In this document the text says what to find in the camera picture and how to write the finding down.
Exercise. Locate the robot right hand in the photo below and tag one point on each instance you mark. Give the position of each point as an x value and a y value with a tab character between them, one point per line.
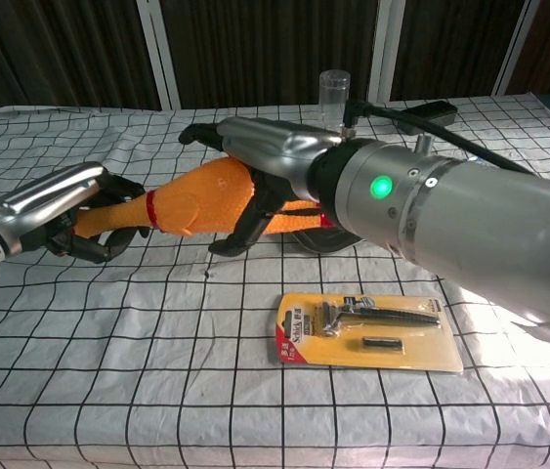
274	141

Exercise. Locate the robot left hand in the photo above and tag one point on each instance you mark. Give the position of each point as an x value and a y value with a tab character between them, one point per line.
40	195

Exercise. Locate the orange rubber chicken toy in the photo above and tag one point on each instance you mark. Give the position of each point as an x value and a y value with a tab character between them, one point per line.
216	195

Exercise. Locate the stainless steel tray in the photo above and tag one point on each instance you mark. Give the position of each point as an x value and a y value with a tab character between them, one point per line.
323	242

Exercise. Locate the clear plastic cup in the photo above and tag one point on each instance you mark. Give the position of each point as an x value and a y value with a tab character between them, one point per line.
333	90

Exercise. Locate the black rectangular box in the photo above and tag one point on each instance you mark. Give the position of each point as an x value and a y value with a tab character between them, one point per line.
438	111

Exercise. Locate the white checked tablecloth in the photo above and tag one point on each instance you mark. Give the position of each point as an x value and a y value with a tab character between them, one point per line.
157	342

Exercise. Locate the yellow razor blister pack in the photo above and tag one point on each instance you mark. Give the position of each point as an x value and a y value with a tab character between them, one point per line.
372	352

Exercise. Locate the white frame post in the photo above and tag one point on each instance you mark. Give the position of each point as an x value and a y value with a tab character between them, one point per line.
159	54
386	49
516	49

